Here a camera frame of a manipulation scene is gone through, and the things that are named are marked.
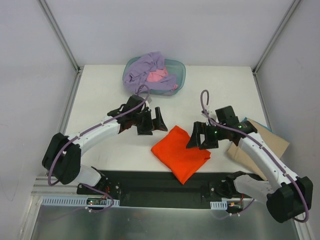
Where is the orange t shirt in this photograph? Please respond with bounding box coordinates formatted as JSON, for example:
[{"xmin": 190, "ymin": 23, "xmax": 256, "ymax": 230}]
[{"xmin": 151, "ymin": 125, "xmax": 211, "ymax": 184}]

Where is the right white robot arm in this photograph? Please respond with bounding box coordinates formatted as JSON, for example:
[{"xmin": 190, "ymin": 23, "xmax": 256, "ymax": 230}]
[{"xmin": 186, "ymin": 105, "xmax": 313, "ymax": 223}]

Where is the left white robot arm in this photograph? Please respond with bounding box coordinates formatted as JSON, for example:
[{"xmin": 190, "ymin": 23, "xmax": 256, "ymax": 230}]
[{"xmin": 41, "ymin": 95, "xmax": 168, "ymax": 195}]

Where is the teal cloth under cardboard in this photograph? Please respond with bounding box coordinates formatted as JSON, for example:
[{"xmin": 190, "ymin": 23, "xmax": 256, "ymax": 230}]
[{"xmin": 242, "ymin": 117, "xmax": 273, "ymax": 133}]

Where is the lilac t shirt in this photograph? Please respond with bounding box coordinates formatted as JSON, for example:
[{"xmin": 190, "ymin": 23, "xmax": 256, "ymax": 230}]
[{"xmin": 124, "ymin": 51, "xmax": 166, "ymax": 93}]

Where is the pink t shirt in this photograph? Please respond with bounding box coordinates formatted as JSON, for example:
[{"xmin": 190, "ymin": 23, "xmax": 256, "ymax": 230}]
[{"xmin": 146, "ymin": 67, "xmax": 179, "ymax": 91}]

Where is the teal plastic basket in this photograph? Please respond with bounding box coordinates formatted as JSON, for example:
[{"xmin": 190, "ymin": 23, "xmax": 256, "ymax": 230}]
[{"xmin": 122, "ymin": 56, "xmax": 186, "ymax": 96}]

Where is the brown cardboard sheet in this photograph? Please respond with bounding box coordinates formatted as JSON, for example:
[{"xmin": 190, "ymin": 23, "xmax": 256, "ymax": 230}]
[{"xmin": 226, "ymin": 118, "xmax": 290, "ymax": 181}]

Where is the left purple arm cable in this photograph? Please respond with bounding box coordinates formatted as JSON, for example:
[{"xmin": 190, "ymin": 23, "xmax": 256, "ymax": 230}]
[{"xmin": 47, "ymin": 84, "xmax": 151, "ymax": 221}]

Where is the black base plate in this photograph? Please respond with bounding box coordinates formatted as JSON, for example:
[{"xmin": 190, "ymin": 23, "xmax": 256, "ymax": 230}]
[{"xmin": 47, "ymin": 168, "xmax": 287, "ymax": 208}]

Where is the right slotted cable duct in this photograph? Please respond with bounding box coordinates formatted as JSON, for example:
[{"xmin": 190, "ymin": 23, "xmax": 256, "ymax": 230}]
[{"xmin": 210, "ymin": 200, "xmax": 228, "ymax": 211}]

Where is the slotted cable duct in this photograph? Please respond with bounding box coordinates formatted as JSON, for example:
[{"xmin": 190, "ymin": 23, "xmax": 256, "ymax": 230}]
[
  {"xmin": 210, "ymin": 200, "xmax": 228, "ymax": 211},
  {"xmin": 42, "ymin": 196, "xmax": 120, "ymax": 208}
]

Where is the front aluminium rail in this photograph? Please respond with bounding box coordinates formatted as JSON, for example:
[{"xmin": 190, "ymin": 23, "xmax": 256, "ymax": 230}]
[{"xmin": 31, "ymin": 176, "xmax": 302, "ymax": 202}]

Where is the left slotted cable duct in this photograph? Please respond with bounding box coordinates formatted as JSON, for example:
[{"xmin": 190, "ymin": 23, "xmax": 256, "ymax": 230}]
[{"xmin": 42, "ymin": 196, "xmax": 120, "ymax": 208}]

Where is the right aluminium frame post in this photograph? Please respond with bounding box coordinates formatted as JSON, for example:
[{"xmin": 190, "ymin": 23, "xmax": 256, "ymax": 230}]
[{"xmin": 252, "ymin": 0, "xmax": 303, "ymax": 76}]

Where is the aluminium frame post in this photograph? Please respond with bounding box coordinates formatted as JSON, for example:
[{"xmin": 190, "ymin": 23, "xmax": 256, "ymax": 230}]
[
  {"xmin": 252, "ymin": 0, "xmax": 303, "ymax": 76},
  {"xmin": 36, "ymin": 0, "xmax": 81, "ymax": 73}
]

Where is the left aluminium frame post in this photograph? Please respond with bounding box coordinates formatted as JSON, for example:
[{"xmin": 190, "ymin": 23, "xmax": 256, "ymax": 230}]
[{"xmin": 36, "ymin": 0, "xmax": 81, "ymax": 73}]

